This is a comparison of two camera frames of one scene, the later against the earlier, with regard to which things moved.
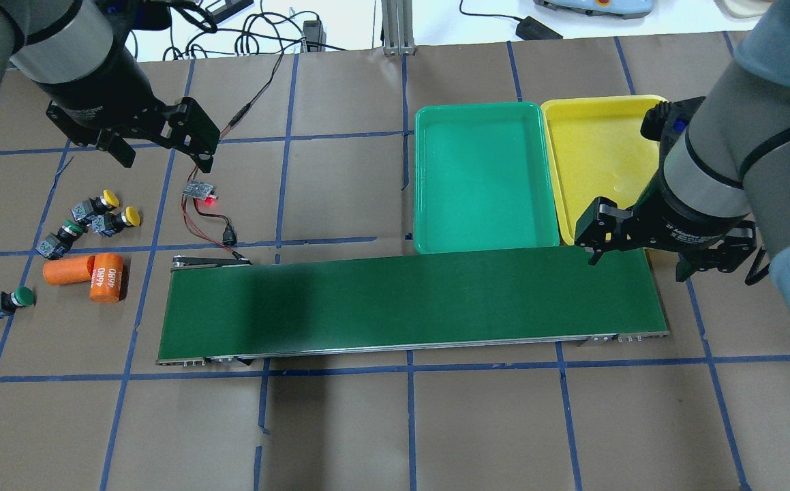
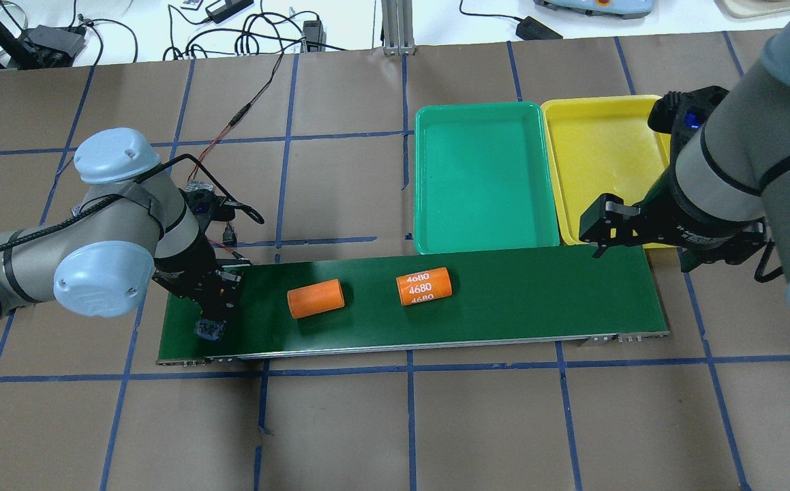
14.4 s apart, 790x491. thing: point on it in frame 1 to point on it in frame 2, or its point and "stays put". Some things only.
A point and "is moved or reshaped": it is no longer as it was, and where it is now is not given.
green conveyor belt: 217,309 stays put
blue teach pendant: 620,9 stays put
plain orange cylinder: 69,270 is moved or reshaped
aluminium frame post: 397,33 stays put
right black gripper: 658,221 stays put
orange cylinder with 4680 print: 106,277 is moved or reshaped
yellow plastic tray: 596,149 stays put
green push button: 4,304 is moved or reshaped
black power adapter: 531,28 stays put
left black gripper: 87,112 to 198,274
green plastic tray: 482,179 stays put
